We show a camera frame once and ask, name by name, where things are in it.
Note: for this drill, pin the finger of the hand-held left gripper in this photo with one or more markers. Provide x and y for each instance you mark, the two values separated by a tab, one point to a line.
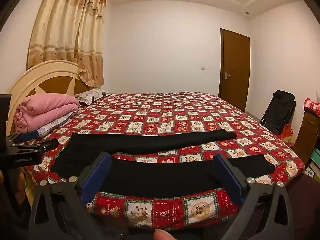
40	146
28	135

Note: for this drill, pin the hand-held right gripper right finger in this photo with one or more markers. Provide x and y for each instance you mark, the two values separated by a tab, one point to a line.
231	180

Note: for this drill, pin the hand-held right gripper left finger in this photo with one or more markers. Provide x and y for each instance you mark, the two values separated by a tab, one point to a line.
96	177

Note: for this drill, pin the black pants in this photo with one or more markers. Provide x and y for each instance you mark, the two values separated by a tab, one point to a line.
150	177

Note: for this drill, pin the person's right hand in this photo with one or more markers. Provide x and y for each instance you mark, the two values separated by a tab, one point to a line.
163	235

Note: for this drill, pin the pale patterned pillow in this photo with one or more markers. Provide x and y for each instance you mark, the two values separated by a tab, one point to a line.
55	125

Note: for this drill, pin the folded pink quilt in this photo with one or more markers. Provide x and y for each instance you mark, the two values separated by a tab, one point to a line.
47	105

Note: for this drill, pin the white patterned pillow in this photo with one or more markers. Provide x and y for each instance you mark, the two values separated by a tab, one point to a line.
86	96

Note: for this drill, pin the cream and brown headboard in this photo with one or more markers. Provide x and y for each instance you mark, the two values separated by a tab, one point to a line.
50	67

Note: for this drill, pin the orange bag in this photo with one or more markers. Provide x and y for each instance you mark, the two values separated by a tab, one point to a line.
287	131

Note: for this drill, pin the black suitcase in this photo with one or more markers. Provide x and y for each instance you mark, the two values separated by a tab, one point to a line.
280	107

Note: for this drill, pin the red printed bed blanket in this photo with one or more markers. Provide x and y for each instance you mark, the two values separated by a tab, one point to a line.
175	110

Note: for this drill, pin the wooden cabinet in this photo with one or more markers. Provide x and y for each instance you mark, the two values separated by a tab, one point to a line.
308	130

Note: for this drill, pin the beige patterned curtain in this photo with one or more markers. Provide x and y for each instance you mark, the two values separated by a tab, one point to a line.
65	30

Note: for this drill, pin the red checkered cloth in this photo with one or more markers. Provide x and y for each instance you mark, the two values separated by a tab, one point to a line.
312	105

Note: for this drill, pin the brown wooden door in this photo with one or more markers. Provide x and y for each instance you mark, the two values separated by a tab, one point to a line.
233	67

